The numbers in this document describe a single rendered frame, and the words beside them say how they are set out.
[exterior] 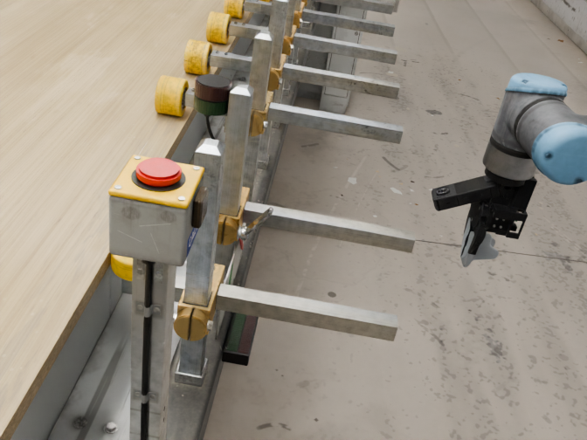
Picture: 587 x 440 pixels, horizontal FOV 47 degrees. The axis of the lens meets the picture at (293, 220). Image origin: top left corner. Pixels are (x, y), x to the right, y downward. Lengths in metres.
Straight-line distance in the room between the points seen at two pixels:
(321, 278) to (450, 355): 0.55
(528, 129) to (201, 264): 0.53
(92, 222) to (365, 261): 1.70
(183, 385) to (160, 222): 0.57
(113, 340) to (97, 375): 0.09
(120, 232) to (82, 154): 0.71
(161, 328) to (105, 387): 0.55
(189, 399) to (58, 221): 0.35
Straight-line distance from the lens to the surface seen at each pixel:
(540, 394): 2.39
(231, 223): 1.19
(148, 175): 0.60
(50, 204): 1.17
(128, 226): 0.61
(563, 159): 1.04
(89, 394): 1.23
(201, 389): 1.12
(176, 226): 0.59
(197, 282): 0.99
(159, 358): 0.73
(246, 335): 1.22
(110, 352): 1.29
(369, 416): 2.09
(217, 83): 1.11
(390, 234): 1.26
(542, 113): 1.08
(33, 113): 1.47
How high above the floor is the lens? 1.53
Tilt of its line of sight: 33 degrees down
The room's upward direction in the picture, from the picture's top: 10 degrees clockwise
